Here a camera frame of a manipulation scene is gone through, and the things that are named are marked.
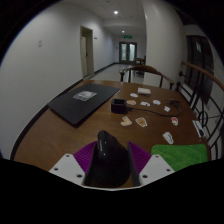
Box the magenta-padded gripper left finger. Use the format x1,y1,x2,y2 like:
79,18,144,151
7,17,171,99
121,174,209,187
48,140,99,186

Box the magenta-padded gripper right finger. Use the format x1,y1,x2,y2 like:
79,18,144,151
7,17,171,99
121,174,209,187
127,141,176,187

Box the black vertical computer mouse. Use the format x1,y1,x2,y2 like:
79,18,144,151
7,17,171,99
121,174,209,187
83,129,132,188

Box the green grass-print mouse pad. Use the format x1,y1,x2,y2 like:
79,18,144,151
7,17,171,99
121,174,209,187
150,143,209,173

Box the white oval sticker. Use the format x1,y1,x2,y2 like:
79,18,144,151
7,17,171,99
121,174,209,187
162,131,175,145

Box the tan cartoon sticker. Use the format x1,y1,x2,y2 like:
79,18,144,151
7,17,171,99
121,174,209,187
135,116,148,128
120,115,133,127

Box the red and white sticker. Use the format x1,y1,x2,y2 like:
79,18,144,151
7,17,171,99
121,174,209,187
170,116,180,127

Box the closed black laptop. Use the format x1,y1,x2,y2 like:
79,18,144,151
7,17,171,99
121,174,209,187
47,82,121,127

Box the dark bunch of keys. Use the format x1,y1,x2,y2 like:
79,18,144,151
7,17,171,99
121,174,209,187
165,98,183,112

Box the small black charger box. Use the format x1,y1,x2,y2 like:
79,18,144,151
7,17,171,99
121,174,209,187
110,98,128,115

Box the small white notepad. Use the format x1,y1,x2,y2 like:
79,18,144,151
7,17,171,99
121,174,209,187
137,87,152,96

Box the black railing with wooden handrail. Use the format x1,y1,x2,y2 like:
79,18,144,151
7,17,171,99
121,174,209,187
175,60,224,158

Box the brown wooden armchair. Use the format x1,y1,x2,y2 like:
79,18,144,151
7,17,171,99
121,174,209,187
119,64,176,90

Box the dark framed window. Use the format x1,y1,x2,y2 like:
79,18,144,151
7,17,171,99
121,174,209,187
185,34,215,104

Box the white hallway side door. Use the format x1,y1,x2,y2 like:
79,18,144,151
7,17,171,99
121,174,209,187
79,25,95,79

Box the glass double door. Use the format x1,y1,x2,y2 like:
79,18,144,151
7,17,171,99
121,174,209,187
119,41,138,64

